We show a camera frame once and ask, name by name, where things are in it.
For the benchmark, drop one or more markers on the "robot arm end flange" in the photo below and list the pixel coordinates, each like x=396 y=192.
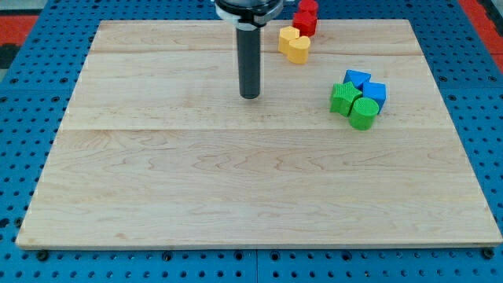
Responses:
x=248 y=15

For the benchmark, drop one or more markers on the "yellow heart block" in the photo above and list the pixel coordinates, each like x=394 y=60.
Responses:
x=298 y=50

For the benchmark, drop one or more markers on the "blue triangle block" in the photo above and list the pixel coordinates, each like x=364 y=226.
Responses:
x=357 y=78

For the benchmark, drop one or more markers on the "light wooden board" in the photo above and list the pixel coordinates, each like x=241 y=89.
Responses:
x=157 y=150

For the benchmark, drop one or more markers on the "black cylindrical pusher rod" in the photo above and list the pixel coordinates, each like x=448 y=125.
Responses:
x=248 y=57

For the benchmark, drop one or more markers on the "green star block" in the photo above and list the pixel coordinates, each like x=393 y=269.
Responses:
x=343 y=97

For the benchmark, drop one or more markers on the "yellow hexagon block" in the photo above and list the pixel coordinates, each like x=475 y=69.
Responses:
x=286 y=35

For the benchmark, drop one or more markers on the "green cylinder block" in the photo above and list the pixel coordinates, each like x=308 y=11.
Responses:
x=363 y=113

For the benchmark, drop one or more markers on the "red pentagon block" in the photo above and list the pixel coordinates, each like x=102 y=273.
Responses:
x=305 y=22

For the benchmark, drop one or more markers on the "blue cube block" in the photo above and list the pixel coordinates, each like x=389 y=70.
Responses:
x=377 y=92

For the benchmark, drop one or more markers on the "red cylinder block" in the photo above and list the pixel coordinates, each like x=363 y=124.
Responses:
x=308 y=6

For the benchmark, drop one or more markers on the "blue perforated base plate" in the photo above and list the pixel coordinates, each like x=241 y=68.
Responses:
x=39 y=82

